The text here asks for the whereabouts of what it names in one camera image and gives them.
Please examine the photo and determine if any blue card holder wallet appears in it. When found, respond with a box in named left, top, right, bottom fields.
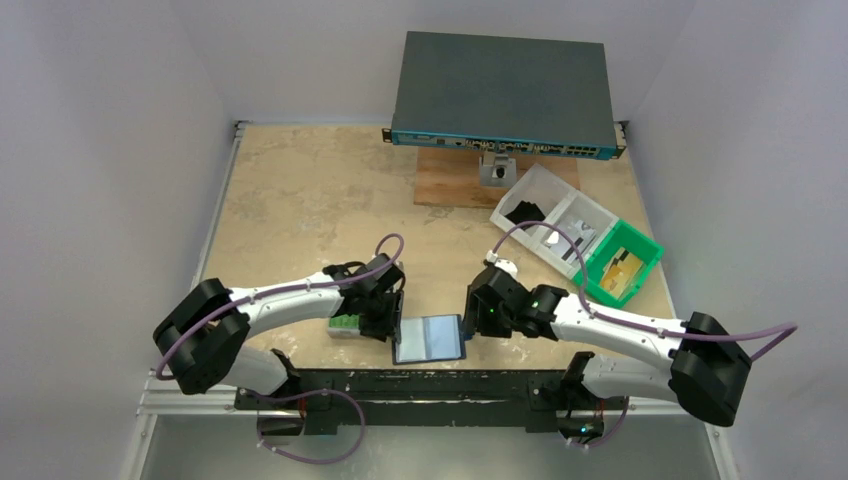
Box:
left=392, top=314, right=466, bottom=365

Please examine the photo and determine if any silver grey card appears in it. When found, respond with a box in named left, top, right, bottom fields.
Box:
left=545, top=215, right=597, bottom=262

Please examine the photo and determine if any yellow gold card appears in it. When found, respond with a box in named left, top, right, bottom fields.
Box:
left=600, top=262, right=644, bottom=298

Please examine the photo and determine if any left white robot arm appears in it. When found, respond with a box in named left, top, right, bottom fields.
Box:
left=152, top=254, right=405, bottom=396

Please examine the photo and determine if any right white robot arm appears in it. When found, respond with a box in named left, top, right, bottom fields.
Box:
left=464, top=264, right=752, bottom=427

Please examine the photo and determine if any green card box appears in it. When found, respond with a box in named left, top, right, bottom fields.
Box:
left=326, top=315, right=361, bottom=339

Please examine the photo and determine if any black card in bin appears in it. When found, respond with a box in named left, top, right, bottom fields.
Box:
left=504, top=200, right=546, bottom=224

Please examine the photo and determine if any gold card black stripe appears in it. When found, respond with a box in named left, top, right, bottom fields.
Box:
left=611, top=248, right=644, bottom=269

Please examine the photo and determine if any clear plastic bin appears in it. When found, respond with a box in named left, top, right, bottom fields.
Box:
left=529, top=192, right=620, bottom=280
left=489, top=164, right=579, bottom=231

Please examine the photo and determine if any wooden board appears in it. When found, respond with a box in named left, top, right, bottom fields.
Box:
left=413, top=147, right=580, bottom=209

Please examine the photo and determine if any grey metal stand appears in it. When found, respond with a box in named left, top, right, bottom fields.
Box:
left=478, top=152, right=518, bottom=188

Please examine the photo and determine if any green plastic bin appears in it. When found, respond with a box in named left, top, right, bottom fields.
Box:
left=585, top=220, right=664, bottom=308

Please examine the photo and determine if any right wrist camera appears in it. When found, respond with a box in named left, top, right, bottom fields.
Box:
left=484, top=250, right=518, bottom=278

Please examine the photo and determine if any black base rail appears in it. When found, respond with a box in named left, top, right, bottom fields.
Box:
left=234, top=369, right=624, bottom=435

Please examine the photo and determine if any blue network switch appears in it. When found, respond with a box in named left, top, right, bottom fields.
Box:
left=382, top=31, right=626, bottom=160

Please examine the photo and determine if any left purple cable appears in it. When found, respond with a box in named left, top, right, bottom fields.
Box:
left=155, top=233, right=405, bottom=466

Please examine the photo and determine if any purple cable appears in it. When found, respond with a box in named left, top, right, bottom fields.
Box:
left=490, top=220, right=799, bottom=450
left=155, top=233, right=405, bottom=466

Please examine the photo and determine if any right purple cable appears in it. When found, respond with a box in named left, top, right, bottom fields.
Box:
left=490, top=220, right=799, bottom=450

